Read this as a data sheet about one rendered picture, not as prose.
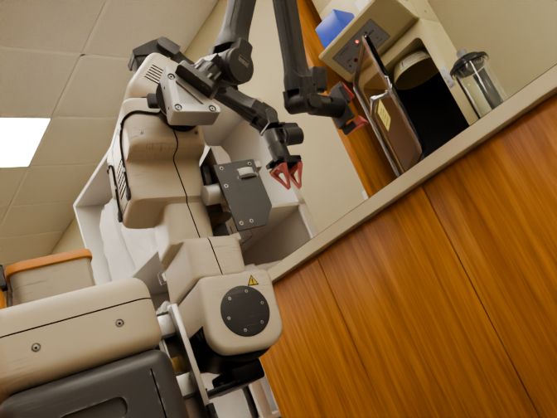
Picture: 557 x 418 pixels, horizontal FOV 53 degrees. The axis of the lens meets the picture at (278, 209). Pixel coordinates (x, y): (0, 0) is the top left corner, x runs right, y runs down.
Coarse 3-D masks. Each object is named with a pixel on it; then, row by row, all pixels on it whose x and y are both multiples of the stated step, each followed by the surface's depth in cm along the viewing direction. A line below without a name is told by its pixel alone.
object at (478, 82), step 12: (468, 60) 149; (480, 60) 149; (456, 72) 153; (468, 72) 149; (480, 72) 148; (492, 72) 149; (468, 84) 150; (480, 84) 148; (492, 84) 147; (468, 96) 151; (480, 96) 147; (492, 96) 146; (504, 96) 146; (480, 108) 148; (492, 108) 145
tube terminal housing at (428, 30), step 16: (336, 0) 195; (352, 0) 189; (416, 0) 175; (320, 16) 201; (432, 16) 177; (416, 32) 172; (432, 32) 170; (400, 48) 177; (416, 48) 179; (432, 48) 168; (448, 48) 172; (384, 64) 182; (416, 64) 191; (448, 64) 166; (464, 96) 162; (464, 112) 162
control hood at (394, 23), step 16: (384, 0) 168; (400, 0) 169; (368, 16) 173; (384, 16) 172; (400, 16) 170; (416, 16) 170; (352, 32) 178; (400, 32) 174; (336, 48) 184; (384, 48) 179; (336, 64) 188; (352, 80) 192
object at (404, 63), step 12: (420, 48) 180; (408, 60) 178; (420, 60) 176; (432, 60) 187; (396, 72) 182; (408, 72) 191; (420, 72) 191; (432, 72) 189; (396, 84) 187; (408, 84) 192; (420, 84) 192
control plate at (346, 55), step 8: (368, 24) 175; (376, 24) 174; (360, 32) 177; (368, 32) 177; (376, 32) 176; (384, 32) 175; (352, 40) 180; (360, 40) 179; (376, 40) 178; (384, 40) 177; (344, 48) 183; (352, 48) 182; (376, 48) 179; (336, 56) 186; (344, 56) 185; (352, 56) 184; (344, 64) 187; (352, 64) 186; (352, 72) 188
